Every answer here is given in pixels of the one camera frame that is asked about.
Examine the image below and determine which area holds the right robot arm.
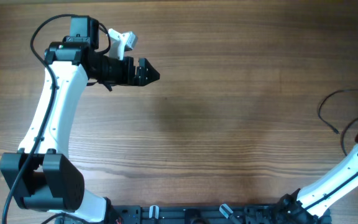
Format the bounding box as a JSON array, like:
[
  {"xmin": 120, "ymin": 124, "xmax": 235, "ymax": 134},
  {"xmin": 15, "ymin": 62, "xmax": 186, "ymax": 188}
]
[{"xmin": 272, "ymin": 134, "xmax": 358, "ymax": 224}]

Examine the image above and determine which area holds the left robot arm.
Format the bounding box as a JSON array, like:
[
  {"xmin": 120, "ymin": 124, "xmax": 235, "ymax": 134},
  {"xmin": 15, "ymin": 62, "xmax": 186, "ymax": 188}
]
[{"xmin": 0, "ymin": 14, "xmax": 160, "ymax": 223}]

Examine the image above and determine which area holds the left camera black cable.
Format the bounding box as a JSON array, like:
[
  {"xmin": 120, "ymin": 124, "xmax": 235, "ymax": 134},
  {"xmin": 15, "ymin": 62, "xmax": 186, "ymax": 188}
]
[{"xmin": 1, "ymin": 13, "xmax": 111, "ymax": 224}]

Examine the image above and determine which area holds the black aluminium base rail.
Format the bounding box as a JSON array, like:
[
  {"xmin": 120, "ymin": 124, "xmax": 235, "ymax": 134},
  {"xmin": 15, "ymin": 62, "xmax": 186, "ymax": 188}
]
[{"xmin": 54, "ymin": 203, "xmax": 332, "ymax": 224}]

